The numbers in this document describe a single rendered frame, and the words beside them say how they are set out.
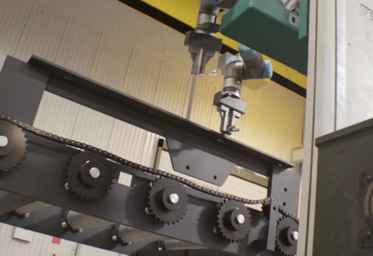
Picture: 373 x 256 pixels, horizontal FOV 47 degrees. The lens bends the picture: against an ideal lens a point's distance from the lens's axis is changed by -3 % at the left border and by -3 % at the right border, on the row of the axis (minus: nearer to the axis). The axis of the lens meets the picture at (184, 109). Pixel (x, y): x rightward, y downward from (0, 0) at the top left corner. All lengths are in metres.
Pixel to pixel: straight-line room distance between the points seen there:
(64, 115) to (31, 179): 9.98
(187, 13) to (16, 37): 4.60
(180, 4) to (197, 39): 7.82
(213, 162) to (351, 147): 1.05
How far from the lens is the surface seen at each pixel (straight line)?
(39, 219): 2.39
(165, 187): 1.54
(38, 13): 12.22
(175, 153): 1.66
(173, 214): 1.55
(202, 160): 1.73
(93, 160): 1.41
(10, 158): 1.36
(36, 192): 1.42
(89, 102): 1.56
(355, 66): 1.19
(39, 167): 1.43
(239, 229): 1.68
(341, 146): 0.79
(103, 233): 2.50
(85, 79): 1.50
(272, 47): 1.30
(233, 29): 1.24
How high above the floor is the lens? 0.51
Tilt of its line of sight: 25 degrees up
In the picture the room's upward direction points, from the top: 10 degrees clockwise
